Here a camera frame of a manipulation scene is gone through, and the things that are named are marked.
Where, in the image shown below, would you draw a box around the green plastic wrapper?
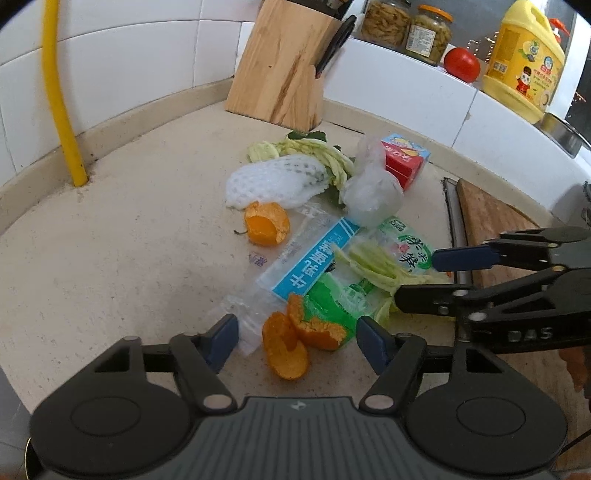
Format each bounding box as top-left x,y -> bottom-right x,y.
305,216 -> 437,334

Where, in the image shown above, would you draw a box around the dark green leaf scrap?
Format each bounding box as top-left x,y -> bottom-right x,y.
286,130 -> 329,145

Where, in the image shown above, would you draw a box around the clear plastic bag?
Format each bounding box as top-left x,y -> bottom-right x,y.
340,134 -> 404,227

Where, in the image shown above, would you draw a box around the dark lid pickle jar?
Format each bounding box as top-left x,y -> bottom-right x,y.
359,0 -> 412,52

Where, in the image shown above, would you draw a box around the pale green vegetable strips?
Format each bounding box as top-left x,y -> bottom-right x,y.
332,244 -> 417,292

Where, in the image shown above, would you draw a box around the black scissors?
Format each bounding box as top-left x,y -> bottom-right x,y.
315,15 -> 358,79

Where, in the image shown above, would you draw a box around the yellow detergent bottle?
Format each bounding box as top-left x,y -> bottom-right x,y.
482,0 -> 571,125

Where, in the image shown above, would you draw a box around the wooden cutting board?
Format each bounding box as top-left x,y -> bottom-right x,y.
455,178 -> 591,476

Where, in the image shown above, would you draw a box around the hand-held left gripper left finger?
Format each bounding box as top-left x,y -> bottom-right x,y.
81,313 -> 240,414

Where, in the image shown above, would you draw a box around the red tomato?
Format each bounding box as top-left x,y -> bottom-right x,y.
443,46 -> 481,84

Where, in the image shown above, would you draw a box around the wooden knife block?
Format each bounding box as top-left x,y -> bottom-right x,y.
224,0 -> 345,133

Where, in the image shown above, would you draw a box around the white foam fruit net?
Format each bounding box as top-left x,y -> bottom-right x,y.
224,154 -> 327,212

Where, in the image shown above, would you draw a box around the red carton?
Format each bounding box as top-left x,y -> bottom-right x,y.
380,133 -> 433,191

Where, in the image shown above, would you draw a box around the orange peel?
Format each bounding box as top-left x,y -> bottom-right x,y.
244,201 -> 291,247
287,293 -> 348,351
262,311 -> 310,381

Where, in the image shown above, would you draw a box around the orange lid pickle jar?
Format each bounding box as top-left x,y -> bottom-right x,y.
405,4 -> 454,66

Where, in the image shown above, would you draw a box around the yellow pipe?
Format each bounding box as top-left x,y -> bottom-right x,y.
41,0 -> 89,186

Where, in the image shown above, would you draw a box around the person's right hand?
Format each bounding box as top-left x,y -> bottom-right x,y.
558,346 -> 591,393

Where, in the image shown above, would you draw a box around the small steel bowl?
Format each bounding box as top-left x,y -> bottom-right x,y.
537,112 -> 591,160

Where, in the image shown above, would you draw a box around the pale green vegetable peels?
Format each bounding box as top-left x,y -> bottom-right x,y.
248,138 -> 355,191

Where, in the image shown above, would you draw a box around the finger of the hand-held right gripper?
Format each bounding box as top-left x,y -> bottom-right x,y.
394,268 -> 591,320
431,226 -> 591,274

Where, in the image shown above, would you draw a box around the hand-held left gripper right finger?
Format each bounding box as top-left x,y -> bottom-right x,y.
355,315 -> 512,413

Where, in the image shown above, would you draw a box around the blue label clear wrapper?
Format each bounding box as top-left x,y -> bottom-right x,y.
217,203 -> 362,356

